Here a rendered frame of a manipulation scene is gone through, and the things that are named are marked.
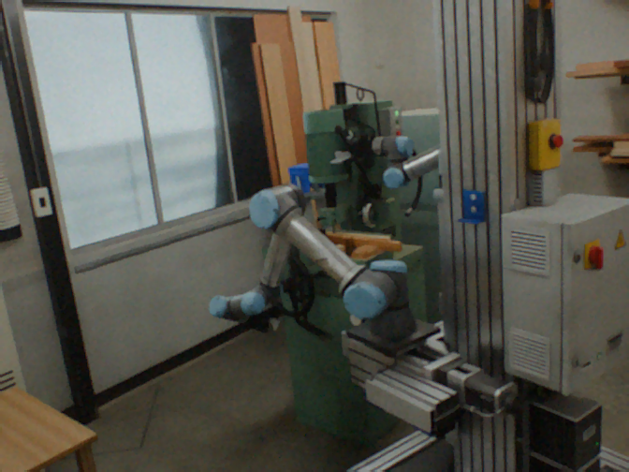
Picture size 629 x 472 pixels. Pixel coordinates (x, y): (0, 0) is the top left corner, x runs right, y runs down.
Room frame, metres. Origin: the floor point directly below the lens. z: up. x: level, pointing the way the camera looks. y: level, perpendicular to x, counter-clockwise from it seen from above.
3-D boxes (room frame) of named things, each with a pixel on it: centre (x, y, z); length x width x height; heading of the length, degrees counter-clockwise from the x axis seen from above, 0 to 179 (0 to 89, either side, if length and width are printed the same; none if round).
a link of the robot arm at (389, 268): (1.85, -0.22, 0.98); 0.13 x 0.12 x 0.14; 148
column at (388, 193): (2.93, -0.27, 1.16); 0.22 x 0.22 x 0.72; 49
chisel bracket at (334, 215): (2.72, -0.10, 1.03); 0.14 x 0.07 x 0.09; 139
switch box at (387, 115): (2.85, -0.40, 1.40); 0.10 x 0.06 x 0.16; 139
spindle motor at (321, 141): (2.70, -0.09, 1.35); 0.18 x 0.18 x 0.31
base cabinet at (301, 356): (2.80, -0.16, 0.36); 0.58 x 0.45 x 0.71; 139
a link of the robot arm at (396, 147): (2.36, -0.35, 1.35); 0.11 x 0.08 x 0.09; 49
